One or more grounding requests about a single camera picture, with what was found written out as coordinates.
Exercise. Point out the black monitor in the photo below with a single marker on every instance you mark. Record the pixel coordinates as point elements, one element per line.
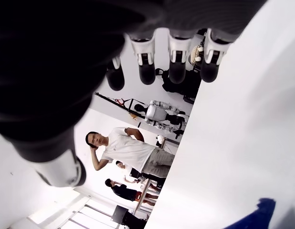
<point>119,214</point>

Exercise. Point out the silver humanoid robot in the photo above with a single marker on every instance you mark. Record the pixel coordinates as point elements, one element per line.
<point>154,112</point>

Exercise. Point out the distant person in white shirt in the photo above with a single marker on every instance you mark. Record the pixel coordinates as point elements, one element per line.
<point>121,164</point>

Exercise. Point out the black gantry frame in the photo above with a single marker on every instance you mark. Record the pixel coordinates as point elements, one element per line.
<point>121,105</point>

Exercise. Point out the person in black shirt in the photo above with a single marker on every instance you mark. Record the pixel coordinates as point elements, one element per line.
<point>124,192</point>

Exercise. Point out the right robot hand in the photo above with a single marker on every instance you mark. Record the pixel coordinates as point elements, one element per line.
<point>42,71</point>

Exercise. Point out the person in beige trousers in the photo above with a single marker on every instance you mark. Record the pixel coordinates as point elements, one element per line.
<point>128,148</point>

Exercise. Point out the blue Oreo packet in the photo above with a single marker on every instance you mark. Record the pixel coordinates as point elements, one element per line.
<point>261,214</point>

